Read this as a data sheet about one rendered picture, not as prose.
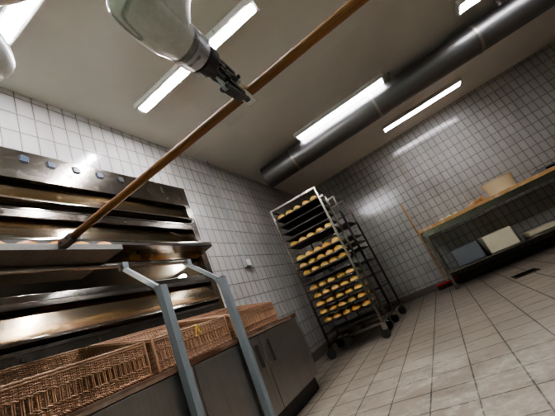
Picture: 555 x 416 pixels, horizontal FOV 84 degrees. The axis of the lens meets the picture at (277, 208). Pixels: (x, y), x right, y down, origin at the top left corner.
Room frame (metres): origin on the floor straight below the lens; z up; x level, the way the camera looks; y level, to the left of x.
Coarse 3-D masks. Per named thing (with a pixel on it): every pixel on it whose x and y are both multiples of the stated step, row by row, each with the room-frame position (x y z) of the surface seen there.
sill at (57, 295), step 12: (204, 276) 2.66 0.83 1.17; (84, 288) 1.70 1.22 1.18; (96, 288) 1.76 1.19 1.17; (108, 288) 1.83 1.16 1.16; (120, 288) 1.90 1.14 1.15; (132, 288) 1.98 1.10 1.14; (0, 300) 1.33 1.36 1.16; (12, 300) 1.37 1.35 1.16; (24, 300) 1.42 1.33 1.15; (36, 300) 1.47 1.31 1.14
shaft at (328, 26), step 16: (352, 0) 0.60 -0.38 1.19; (368, 0) 0.61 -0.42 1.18; (336, 16) 0.62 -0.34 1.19; (320, 32) 0.65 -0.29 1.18; (304, 48) 0.67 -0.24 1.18; (288, 64) 0.70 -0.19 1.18; (256, 80) 0.72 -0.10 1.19; (224, 112) 0.78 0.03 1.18; (208, 128) 0.81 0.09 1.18; (160, 160) 0.88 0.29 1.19; (144, 176) 0.92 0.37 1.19; (128, 192) 0.96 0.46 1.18; (112, 208) 1.01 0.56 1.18
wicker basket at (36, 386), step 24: (48, 360) 1.45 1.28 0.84; (72, 360) 1.53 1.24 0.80; (96, 360) 1.21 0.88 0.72; (120, 360) 1.30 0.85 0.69; (144, 360) 1.40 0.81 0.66; (0, 384) 1.27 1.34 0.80; (24, 384) 0.99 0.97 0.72; (48, 384) 1.05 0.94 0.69; (72, 384) 1.12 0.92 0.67; (96, 384) 1.55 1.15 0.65; (120, 384) 1.28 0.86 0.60; (0, 408) 0.93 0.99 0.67; (24, 408) 0.98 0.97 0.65; (48, 408) 1.04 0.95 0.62; (72, 408) 1.11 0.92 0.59
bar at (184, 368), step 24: (96, 264) 1.41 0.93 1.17; (120, 264) 1.53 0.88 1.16; (144, 264) 1.67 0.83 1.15; (168, 264) 1.84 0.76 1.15; (192, 264) 2.00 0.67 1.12; (168, 312) 1.45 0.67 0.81; (168, 336) 1.46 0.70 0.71; (240, 336) 1.90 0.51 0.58; (192, 384) 1.47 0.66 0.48; (192, 408) 1.46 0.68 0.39; (264, 408) 1.90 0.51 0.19
